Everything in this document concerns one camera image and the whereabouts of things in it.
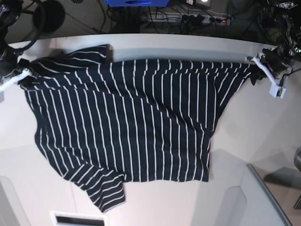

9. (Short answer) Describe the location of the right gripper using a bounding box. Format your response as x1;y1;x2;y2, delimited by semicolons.
0;51;30;81

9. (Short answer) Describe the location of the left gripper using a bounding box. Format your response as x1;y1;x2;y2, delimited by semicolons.
250;47;293;85

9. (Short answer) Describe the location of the navy white striped t-shirt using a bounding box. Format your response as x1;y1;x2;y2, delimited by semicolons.
21;45;253;213

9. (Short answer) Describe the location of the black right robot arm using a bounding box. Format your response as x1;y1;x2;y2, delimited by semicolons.
0;0;46;82

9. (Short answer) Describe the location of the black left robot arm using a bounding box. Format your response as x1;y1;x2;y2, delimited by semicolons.
250;0;301;88

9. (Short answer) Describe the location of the black round stand base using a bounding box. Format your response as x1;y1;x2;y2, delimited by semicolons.
32;0;65;34

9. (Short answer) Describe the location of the white power strip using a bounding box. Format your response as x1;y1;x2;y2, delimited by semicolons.
141;11;233;26

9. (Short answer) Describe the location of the blue box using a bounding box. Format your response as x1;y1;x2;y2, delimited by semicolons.
104;0;169;7

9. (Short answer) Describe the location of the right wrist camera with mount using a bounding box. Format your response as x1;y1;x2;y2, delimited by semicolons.
0;68;32;103

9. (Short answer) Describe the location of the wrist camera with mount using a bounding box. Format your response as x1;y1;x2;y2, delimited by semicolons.
0;68;32;103
246;53;293;99

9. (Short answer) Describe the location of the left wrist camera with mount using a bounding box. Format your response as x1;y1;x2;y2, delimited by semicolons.
246;53;293;99

